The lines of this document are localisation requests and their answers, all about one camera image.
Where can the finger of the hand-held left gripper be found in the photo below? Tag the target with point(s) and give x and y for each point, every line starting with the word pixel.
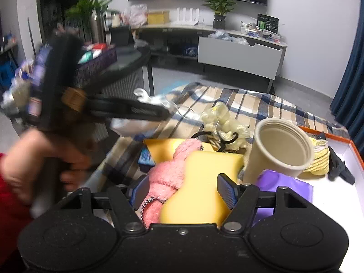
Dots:
pixel 133 108

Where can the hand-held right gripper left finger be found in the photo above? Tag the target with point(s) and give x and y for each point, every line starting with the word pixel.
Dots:
pixel 140 190

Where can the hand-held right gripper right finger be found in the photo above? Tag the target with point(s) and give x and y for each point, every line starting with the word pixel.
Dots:
pixel 226 194

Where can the yellow sponge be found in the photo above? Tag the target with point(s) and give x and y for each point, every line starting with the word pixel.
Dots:
pixel 199 187

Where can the pink fluffy towel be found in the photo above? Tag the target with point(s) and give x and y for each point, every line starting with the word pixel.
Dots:
pixel 166 176

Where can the orange-rimmed white box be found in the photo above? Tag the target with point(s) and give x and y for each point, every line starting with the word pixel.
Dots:
pixel 337 199

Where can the person's left forearm red sleeve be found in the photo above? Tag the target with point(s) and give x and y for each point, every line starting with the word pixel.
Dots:
pixel 10 219

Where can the person's left hand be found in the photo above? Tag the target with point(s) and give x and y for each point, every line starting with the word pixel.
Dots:
pixel 37 156

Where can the purple storage box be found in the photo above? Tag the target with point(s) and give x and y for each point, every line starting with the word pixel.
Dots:
pixel 96 61

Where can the round glass table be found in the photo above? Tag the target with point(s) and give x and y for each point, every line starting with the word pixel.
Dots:
pixel 125 62

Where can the steel thermos bottle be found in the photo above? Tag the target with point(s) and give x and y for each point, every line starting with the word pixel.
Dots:
pixel 98 28

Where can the purple cloth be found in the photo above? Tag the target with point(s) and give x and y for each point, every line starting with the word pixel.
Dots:
pixel 287 186

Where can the tall green plant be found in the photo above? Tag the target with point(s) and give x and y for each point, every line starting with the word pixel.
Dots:
pixel 85 11

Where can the dark display cabinet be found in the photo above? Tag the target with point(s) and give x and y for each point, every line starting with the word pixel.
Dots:
pixel 57 2

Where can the beige paper cup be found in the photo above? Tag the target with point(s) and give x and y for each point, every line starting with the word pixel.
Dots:
pixel 280 150

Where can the cream lace scrunchie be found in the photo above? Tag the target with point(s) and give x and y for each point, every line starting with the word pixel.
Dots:
pixel 224 123

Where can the black chair back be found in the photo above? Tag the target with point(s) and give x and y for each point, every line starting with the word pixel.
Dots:
pixel 121 35

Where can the white jar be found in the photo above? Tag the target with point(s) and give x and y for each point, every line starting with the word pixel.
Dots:
pixel 115 20

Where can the white television cabinet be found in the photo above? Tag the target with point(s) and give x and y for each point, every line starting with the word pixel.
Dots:
pixel 176 35

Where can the yellow cardboard box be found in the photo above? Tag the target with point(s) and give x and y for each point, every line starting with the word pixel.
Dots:
pixel 158 17

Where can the pink white plastic bag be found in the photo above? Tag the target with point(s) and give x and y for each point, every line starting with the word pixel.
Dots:
pixel 136 14

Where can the plaid blanket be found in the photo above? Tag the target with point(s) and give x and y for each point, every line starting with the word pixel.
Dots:
pixel 250 102

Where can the yellow knitted cloth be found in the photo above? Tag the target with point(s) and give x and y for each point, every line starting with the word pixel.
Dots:
pixel 320 157

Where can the white router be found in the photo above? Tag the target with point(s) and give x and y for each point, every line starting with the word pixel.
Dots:
pixel 187 15

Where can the clear plastic bags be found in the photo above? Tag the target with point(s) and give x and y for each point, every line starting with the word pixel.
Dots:
pixel 226 37

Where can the white cabinet drawer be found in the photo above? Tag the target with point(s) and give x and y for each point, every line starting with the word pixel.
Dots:
pixel 239 55

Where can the black cloth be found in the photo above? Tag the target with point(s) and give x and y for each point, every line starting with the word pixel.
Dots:
pixel 341 168

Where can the potted plant black pot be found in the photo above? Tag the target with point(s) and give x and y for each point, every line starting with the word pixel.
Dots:
pixel 220 2

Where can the clear plastic container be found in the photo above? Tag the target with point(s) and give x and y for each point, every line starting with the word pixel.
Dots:
pixel 256 31

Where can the black green box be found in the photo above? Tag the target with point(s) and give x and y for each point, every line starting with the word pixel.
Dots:
pixel 268 22

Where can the blue curtain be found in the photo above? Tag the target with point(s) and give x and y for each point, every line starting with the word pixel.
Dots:
pixel 351 91

